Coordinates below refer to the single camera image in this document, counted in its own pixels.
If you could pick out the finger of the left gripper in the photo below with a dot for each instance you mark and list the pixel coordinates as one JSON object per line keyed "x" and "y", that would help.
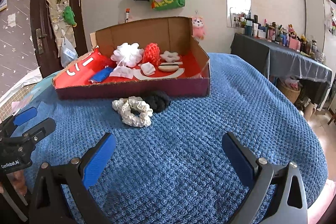
{"x": 38, "y": 132}
{"x": 9, "y": 125}

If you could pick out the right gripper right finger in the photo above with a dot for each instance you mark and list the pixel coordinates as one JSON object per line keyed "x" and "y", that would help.
{"x": 288, "y": 204}

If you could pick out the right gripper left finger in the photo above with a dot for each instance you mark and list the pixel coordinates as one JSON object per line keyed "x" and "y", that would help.
{"x": 48, "y": 203}

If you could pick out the blue cloth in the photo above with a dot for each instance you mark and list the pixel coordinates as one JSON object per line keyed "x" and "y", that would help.
{"x": 101, "y": 75}

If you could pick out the cream crochet scrunchie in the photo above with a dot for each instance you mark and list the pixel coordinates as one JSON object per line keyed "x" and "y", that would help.
{"x": 134, "y": 111}

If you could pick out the white mesh bath pouf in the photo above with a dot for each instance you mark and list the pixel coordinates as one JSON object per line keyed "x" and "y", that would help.
{"x": 128, "y": 55}

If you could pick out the black fluffy scrunchie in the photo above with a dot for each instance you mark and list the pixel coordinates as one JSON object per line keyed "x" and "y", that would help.
{"x": 157, "y": 100}

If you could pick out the white cotton pad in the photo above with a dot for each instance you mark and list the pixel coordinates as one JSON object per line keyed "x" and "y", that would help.
{"x": 147, "y": 69}

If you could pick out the red foam net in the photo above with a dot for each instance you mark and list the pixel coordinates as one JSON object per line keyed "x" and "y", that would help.
{"x": 151, "y": 54}

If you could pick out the round beige powder puff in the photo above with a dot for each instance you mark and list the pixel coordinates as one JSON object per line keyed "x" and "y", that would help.
{"x": 168, "y": 67}

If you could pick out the white fuzzy star clip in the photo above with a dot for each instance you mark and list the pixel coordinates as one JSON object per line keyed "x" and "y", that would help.
{"x": 170, "y": 57}

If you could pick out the person's left hand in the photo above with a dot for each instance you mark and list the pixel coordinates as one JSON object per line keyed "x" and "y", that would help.
{"x": 18, "y": 182}

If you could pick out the plastic bag on door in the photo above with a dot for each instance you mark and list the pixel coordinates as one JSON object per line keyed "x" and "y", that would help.
{"x": 67, "y": 53}

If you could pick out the wicker basket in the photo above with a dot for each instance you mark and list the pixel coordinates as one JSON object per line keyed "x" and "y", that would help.
{"x": 290, "y": 88}

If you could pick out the blue knitted blanket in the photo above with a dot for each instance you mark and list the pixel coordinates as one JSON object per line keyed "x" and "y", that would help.
{"x": 175, "y": 170}

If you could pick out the dark covered side table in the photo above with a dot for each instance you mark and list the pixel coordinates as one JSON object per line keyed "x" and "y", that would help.
{"x": 271, "y": 59}

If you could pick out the green plush toy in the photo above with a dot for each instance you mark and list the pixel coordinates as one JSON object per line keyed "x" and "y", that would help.
{"x": 69, "y": 16}

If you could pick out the beige hanging door organizer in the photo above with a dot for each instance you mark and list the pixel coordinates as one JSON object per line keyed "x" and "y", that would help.
{"x": 59, "y": 26}

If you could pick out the red cardboard box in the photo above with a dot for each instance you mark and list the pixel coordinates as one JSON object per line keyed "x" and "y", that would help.
{"x": 173, "y": 34}

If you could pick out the dark brown door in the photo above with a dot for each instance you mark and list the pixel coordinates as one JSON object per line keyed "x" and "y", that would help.
{"x": 48, "y": 57}

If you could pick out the orange white stick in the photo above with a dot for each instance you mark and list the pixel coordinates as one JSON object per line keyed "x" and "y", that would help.
{"x": 127, "y": 12}

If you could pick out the pink plush toy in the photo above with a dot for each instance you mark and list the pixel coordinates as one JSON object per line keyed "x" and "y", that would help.
{"x": 198, "y": 28}

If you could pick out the white wardrobe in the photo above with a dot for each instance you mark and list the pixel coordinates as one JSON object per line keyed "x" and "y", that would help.
{"x": 320, "y": 26}

